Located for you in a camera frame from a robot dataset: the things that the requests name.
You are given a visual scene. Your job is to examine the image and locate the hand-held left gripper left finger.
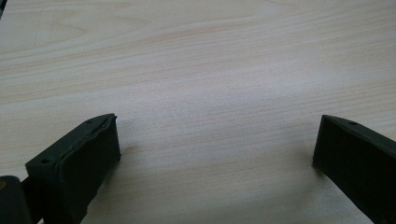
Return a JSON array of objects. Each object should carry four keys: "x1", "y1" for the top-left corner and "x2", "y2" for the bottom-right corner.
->
[{"x1": 24, "y1": 113, "x2": 122, "y2": 224}]

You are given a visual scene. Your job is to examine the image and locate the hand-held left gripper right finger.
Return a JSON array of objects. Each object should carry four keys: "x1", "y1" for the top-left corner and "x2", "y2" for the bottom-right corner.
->
[{"x1": 312, "y1": 114, "x2": 396, "y2": 224}]

